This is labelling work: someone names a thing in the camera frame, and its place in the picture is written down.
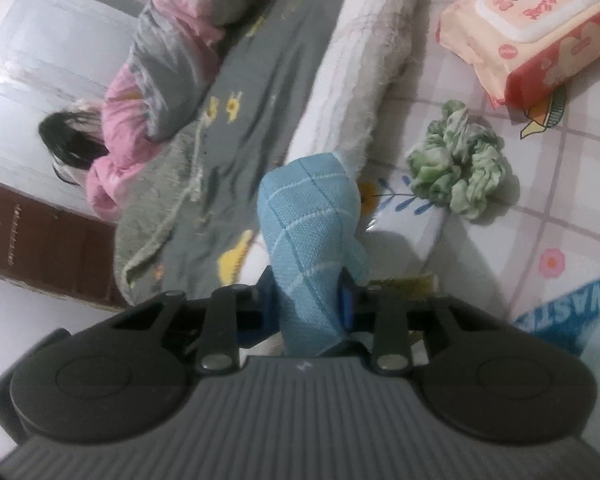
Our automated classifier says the green white scrunchie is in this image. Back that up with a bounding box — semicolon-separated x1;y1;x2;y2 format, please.
405;100;520;221

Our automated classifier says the light blue checked towel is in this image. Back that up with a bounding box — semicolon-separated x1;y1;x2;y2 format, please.
257;152;371;358

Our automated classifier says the white plastic bag blue print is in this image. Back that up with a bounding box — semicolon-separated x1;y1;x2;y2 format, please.
510;274;600;361

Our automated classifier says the red pink wet wipes packet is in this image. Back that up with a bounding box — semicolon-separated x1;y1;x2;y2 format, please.
437;0;600;111

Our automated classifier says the pink grey quilt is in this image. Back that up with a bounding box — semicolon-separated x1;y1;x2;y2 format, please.
86;0;343;222

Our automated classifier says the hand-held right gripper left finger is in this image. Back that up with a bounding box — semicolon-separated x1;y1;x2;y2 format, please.
112;265;282;375

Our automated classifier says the grey blanket with yellow ducks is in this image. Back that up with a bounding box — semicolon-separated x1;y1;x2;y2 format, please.
114;0;363;307

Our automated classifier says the white fringed plaid blanket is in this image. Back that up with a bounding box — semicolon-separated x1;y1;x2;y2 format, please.
240;0;438;286

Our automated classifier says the bed headboard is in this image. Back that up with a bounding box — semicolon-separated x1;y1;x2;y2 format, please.
0;177;128;311

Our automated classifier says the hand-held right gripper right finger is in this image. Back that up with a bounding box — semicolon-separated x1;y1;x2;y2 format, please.
339;267;486;375

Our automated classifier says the white panelled door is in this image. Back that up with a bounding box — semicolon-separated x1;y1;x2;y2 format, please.
0;0;151;216

